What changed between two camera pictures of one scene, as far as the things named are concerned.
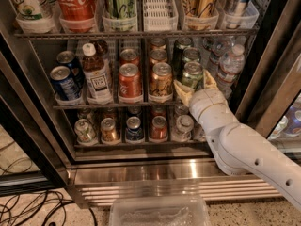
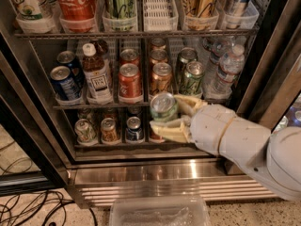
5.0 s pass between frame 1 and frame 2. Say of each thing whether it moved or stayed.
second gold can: stayed
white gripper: moved
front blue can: stayed
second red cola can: stayed
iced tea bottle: stayed
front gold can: stayed
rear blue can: stayed
